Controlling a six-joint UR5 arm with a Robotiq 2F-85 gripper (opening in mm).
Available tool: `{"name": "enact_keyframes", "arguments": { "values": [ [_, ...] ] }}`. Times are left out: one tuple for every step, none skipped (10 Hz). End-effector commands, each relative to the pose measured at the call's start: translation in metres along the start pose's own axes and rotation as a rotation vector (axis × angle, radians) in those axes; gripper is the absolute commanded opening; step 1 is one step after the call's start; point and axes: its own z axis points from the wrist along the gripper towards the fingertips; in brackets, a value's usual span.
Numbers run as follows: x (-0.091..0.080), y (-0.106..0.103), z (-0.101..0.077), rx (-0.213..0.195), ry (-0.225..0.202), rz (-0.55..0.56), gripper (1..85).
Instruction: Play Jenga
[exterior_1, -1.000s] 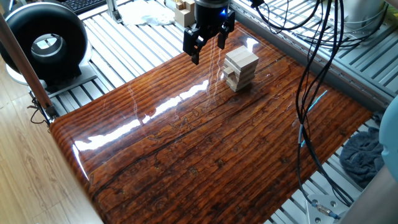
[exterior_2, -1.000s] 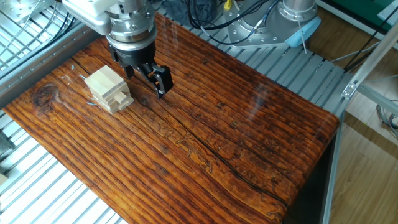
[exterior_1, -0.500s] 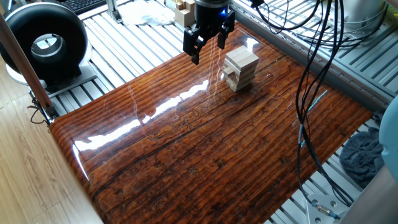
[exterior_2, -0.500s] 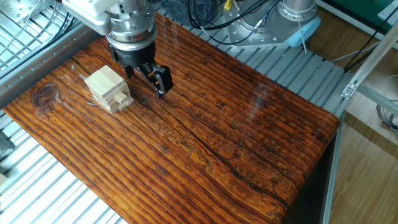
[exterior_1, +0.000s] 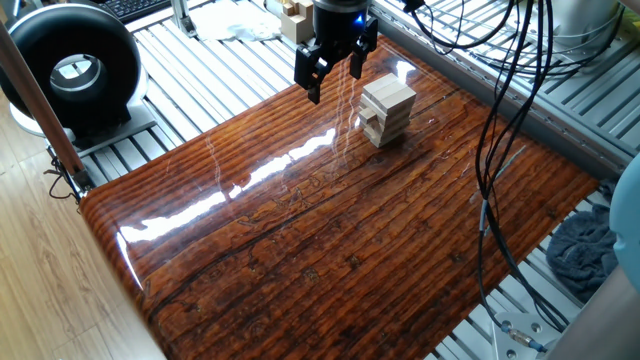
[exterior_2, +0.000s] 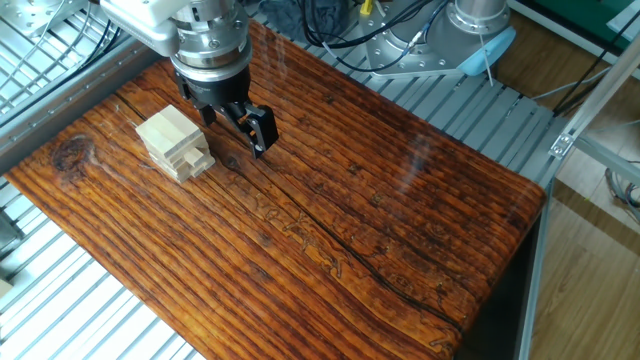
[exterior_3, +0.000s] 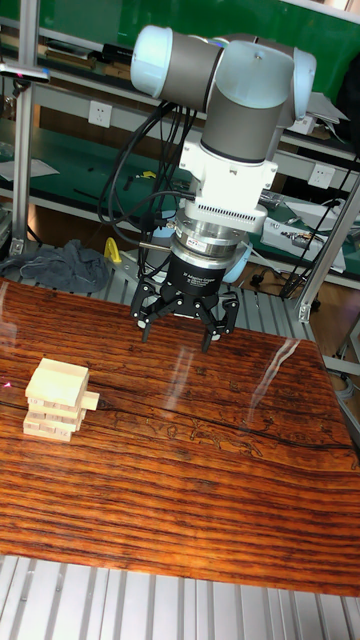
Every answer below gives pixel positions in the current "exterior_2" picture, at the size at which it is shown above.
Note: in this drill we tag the grey table frame rail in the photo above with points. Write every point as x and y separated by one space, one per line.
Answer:
532 300

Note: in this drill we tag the green panel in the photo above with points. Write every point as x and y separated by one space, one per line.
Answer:
575 15

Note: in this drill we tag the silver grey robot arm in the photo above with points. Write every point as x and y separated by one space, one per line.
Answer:
480 15

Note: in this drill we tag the grey aluminium beam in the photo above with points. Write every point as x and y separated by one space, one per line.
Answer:
65 110

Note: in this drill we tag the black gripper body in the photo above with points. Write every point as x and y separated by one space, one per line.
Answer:
215 92

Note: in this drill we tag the yellow plastic clip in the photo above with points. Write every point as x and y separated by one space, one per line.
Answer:
366 6

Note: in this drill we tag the silver perforated plate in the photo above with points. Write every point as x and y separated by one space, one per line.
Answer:
35 15

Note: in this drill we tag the wooden jenga block tower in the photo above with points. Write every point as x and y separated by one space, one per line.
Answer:
167 132

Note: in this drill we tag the white zip tie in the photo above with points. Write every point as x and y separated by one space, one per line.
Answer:
485 60

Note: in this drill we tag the aluminium frame crossbar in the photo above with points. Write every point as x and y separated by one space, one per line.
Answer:
610 160

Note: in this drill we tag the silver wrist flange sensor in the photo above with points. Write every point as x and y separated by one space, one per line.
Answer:
210 45

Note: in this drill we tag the protruding wooden jenga block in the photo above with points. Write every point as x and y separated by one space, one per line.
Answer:
195 157

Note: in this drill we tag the silver corner bracket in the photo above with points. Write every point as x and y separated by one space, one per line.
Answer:
561 145

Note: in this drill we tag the dark grey cloth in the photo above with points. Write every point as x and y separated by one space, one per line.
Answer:
300 20

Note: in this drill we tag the aluminium frame post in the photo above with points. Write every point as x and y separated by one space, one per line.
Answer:
605 85

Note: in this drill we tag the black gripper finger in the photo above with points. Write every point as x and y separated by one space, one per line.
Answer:
262 130
207 115

